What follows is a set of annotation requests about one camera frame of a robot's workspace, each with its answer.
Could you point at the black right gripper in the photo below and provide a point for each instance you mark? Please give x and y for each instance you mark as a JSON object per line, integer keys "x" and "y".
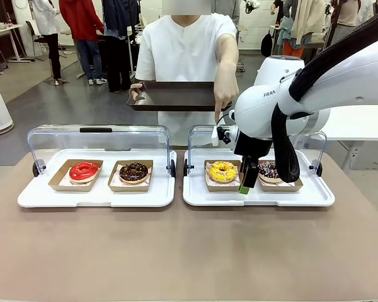
{"x": 252, "y": 145}

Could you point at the dark serving tray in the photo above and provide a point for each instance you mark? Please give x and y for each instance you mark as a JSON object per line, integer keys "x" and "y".
{"x": 176, "y": 96}

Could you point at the person left forearm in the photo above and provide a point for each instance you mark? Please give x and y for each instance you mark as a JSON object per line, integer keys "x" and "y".
{"x": 228, "y": 50}

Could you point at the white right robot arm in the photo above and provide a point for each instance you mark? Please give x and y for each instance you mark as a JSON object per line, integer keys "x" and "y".
{"x": 334, "y": 72}

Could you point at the chocolate donut with sprinkles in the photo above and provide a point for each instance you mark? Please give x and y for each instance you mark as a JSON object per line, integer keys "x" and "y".
{"x": 266, "y": 171}

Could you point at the yellow glazed donut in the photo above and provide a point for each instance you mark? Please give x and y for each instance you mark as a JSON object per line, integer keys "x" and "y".
{"x": 215, "y": 173}

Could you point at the chocolate donut with nuts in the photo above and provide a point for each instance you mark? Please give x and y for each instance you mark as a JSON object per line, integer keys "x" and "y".
{"x": 126, "y": 174}

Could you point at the person torso white shirt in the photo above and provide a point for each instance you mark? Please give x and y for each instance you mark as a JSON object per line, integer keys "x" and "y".
{"x": 182, "y": 56}

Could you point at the red glazed donut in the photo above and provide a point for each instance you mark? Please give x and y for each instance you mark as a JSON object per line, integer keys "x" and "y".
{"x": 77, "y": 173}

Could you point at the background person pink top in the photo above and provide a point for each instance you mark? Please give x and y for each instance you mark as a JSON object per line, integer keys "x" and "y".
{"x": 346, "y": 19}

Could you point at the person in dark clothes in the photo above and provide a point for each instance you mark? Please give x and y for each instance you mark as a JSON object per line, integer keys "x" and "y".
{"x": 119, "y": 37}

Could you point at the person in red jacket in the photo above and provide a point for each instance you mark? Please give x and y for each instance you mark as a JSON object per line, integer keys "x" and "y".
{"x": 78, "y": 22}

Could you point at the person white top black trousers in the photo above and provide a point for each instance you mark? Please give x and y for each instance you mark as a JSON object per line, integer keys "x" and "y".
{"x": 47, "y": 19}

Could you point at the person left hand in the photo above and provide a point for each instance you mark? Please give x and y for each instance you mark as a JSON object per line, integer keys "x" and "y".
{"x": 225, "y": 85}

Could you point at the person right hand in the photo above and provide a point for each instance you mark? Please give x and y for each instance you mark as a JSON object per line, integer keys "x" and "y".
{"x": 135, "y": 92}

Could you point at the white printed paper liner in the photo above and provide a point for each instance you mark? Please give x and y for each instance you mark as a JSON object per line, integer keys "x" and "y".
{"x": 238, "y": 179}
{"x": 65, "y": 181}
{"x": 263, "y": 182}
{"x": 116, "y": 182}

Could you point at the white display tray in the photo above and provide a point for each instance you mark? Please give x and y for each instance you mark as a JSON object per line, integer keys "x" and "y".
{"x": 255, "y": 197}

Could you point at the clear plastic lid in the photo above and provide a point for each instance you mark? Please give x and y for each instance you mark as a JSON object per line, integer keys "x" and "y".
{"x": 201, "y": 135}

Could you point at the black lid hinge knob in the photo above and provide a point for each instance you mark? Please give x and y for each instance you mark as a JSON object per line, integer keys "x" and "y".
{"x": 173, "y": 168}
{"x": 186, "y": 167}
{"x": 36, "y": 169}
{"x": 318, "y": 168}

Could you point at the white side table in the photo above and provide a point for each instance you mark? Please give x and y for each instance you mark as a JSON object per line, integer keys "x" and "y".
{"x": 359, "y": 122}

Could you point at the black hanging bag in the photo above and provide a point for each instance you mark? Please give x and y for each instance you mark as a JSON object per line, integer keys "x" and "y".
{"x": 266, "y": 45}

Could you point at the orange trousers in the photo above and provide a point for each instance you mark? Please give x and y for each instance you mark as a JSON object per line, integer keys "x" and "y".
{"x": 291, "y": 49}

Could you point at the teal hanging garment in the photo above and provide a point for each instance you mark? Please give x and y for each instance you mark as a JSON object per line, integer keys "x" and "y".
{"x": 285, "y": 30}

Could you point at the beige hanging garment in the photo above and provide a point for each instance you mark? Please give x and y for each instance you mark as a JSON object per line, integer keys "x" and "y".
{"x": 307, "y": 22}

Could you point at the black office chair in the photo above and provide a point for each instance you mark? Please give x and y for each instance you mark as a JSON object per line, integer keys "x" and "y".
{"x": 34, "y": 34}

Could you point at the white background desk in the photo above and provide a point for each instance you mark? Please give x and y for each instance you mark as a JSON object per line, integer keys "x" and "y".
{"x": 3, "y": 31}

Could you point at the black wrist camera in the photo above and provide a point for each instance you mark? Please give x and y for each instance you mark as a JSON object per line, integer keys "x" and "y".
{"x": 224, "y": 134}

